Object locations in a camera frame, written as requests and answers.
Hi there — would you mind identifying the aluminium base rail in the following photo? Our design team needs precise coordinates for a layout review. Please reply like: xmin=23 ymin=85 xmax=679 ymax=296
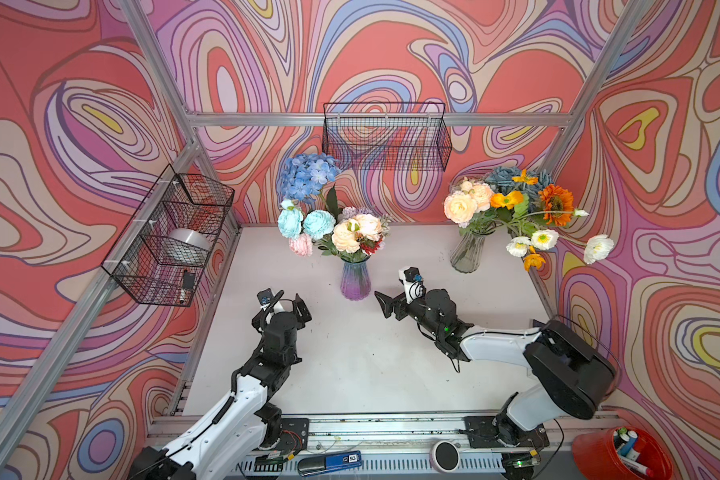
xmin=146 ymin=407 xmax=625 ymax=457

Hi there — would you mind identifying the blue black handheld device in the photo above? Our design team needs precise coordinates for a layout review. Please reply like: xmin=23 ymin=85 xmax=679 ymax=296
xmin=297 ymin=450 xmax=363 ymax=477

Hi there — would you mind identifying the black wire basket wall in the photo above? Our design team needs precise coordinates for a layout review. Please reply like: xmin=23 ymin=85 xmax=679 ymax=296
xmin=322 ymin=100 xmax=452 ymax=172
xmin=101 ymin=165 xmax=235 ymax=307

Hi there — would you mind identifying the yellow orange poppy stem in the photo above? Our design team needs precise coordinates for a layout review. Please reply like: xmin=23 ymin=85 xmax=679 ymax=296
xmin=488 ymin=169 xmax=547 ymax=272

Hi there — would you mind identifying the black wire basket back wall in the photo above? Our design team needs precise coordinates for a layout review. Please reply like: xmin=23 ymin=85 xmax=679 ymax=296
xmin=322 ymin=100 xmax=452 ymax=172

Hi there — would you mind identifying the dusty blue rose bunch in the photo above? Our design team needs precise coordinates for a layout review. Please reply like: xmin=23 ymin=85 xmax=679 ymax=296
xmin=484 ymin=167 xmax=553 ymax=212

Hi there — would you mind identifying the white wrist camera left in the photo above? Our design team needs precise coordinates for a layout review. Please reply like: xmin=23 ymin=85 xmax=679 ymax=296
xmin=257 ymin=288 xmax=284 ymax=315

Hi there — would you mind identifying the red cup with markers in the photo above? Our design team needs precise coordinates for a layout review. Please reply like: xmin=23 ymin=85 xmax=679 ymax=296
xmin=572 ymin=426 xmax=674 ymax=480

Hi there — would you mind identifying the clear ribbed glass vase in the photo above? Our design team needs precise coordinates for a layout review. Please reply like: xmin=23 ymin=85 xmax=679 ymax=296
xmin=450 ymin=230 xmax=487 ymax=274

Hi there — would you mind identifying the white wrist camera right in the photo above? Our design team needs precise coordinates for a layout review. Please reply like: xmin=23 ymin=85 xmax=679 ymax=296
xmin=399 ymin=267 xmax=426 ymax=304

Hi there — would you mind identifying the pale pink rose stem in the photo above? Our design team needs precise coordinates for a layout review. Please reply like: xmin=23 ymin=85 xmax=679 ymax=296
xmin=330 ymin=221 xmax=387 ymax=263

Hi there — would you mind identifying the purple glass vase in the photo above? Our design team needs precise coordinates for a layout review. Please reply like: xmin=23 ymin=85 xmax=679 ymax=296
xmin=340 ymin=261 xmax=371 ymax=301

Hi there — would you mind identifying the silver tape roll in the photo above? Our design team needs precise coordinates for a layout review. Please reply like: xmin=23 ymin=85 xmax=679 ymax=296
xmin=163 ymin=228 xmax=211 ymax=266

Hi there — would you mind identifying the blue hydrangea flower stem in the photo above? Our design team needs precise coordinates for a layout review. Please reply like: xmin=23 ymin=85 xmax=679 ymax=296
xmin=275 ymin=153 xmax=342 ymax=210

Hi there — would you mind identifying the orange gerbera flower stem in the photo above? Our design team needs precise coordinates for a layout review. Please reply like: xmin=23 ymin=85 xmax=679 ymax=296
xmin=540 ymin=184 xmax=575 ymax=227

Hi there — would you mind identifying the black wire basket left wall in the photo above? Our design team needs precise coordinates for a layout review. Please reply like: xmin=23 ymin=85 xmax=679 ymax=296
xmin=101 ymin=165 xmax=235 ymax=307

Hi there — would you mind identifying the white flower spray stem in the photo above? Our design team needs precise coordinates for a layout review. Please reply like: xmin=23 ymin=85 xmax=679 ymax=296
xmin=505 ymin=209 xmax=616 ymax=272

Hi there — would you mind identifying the red flower stem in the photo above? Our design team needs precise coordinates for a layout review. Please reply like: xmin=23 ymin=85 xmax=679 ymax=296
xmin=360 ymin=236 xmax=384 ymax=257

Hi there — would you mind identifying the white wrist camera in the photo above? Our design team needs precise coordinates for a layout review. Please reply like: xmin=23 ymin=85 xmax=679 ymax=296
xmin=257 ymin=288 xmax=284 ymax=315
xmin=399 ymin=267 xmax=426 ymax=304

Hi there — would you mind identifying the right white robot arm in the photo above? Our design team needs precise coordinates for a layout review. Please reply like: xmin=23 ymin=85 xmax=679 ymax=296
xmin=374 ymin=289 xmax=617 ymax=447

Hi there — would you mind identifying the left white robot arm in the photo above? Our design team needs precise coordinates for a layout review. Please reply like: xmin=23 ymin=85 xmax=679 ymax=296
xmin=128 ymin=289 xmax=312 ymax=479

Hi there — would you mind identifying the round pink black speaker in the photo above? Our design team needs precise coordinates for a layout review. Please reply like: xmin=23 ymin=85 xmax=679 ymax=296
xmin=429 ymin=440 xmax=460 ymax=473

